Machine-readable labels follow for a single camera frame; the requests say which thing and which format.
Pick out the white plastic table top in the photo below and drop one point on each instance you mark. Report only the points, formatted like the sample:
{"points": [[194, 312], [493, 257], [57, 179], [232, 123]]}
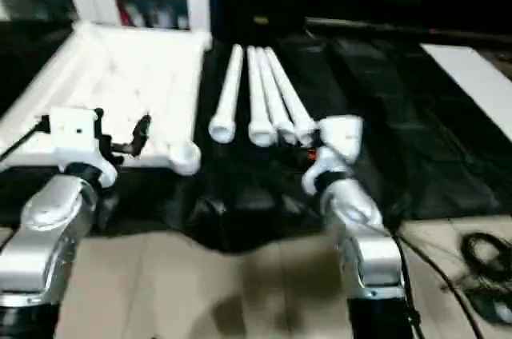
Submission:
{"points": [[152, 75]]}

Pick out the white plastic table leg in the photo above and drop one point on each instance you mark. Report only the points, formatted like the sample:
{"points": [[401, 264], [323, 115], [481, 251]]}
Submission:
{"points": [[230, 91], [257, 91], [287, 91], [273, 91]]}

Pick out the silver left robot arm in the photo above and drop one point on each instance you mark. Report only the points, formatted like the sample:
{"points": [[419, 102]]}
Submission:
{"points": [[52, 211]]}

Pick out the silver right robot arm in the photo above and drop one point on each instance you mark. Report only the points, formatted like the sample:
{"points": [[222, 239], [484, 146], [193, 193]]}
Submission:
{"points": [[360, 211]]}

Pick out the black plastic mat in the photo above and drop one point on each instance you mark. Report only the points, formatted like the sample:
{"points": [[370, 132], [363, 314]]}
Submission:
{"points": [[400, 135]]}

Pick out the long grey metal bar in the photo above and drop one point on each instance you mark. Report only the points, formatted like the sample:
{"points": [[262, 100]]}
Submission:
{"points": [[360, 24]]}

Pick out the white flat board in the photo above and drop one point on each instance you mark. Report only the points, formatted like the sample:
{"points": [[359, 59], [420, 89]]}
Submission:
{"points": [[472, 75]]}

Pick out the black power adapter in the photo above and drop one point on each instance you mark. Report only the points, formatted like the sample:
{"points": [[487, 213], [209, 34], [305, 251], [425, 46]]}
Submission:
{"points": [[486, 303]]}

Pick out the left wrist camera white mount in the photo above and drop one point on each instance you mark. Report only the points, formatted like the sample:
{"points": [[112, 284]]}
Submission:
{"points": [[74, 131]]}

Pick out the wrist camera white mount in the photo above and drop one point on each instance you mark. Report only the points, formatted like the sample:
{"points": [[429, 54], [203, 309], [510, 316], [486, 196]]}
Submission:
{"points": [[74, 131], [344, 131]]}

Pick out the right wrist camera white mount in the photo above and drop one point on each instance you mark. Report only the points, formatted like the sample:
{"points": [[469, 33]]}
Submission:
{"points": [[344, 131]]}

